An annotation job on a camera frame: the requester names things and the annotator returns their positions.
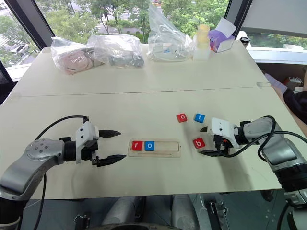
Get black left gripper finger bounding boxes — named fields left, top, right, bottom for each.
left=98, top=129, right=121, bottom=139
left=96, top=154, right=127, bottom=168

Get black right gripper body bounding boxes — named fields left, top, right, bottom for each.
left=213, top=134, right=233, bottom=154

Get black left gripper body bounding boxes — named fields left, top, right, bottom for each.
left=81, top=139, right=100, bottom=166

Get blue letter t block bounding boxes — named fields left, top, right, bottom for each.
left=193, top=113, right=206, bottom=124

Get red letter b block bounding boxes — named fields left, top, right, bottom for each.
left=192, top=138, right=206, bottom=150

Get red letter r block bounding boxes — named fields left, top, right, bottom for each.
left=131, top=140, right=144, bottom=151

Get long wooden letter tray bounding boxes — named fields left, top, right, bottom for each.
left=127, top=138, right=181, bottom=159

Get grey rounded shape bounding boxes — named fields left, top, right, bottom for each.
left=101, top=195, right=147, bottom=226

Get papers and clutter pile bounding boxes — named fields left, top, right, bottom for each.
left=263, top=72, right=303, bottom=93

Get plastic bag with grey object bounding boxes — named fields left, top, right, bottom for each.
left=86, top=34, right=145, bottom=69

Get person in dark sleeve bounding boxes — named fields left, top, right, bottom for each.
left=282, top=69, right=307, bottom=127

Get plastic bag with pink items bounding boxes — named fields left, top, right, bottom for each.
left=50, top=36, right=106, bottom=76

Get stacked yellow translucent cups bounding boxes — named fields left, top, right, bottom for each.
left=192, top=23, right=212, bottom=62

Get purple and white open box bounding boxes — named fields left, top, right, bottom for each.
left=207, top=17, right=237, bottom=54

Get black mesh office chair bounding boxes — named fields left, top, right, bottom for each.
left=0, top=59, right=14, bottom=106

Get grey window blind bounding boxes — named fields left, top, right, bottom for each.
left=239, top=0, right=307, bottom=36

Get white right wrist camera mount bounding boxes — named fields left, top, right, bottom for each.
left=207, top=117, right=241, bottom=150

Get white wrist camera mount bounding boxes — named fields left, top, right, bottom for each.
left=207, top=117, right=241, bottom=150
left=75, top=121, right=100, bottom=164

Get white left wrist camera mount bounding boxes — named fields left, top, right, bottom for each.
left=75, top=121, right=100, bottom=164

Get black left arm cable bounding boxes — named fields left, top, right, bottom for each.
left=32, top=115, right=90, bottom=230

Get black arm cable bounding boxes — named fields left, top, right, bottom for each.
left=215, top=115, right=307, bottom=168
left=32, top=115, right=90, bottom=230

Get black metal bracket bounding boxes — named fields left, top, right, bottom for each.
left=209, top=200, right=229, bottom=230
left=73, top=213, right=92, bottom=230

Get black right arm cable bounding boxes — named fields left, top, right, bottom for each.
left=215, top=115, right=307, bottom=168

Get plastic bag with white cable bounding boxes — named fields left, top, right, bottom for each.
left=147, top=3, right=193, bottom=62

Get dark window frame post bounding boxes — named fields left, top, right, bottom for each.
left=4, top=0, right=53, bottom=50
left=224, top=0, right=253, bottom=40

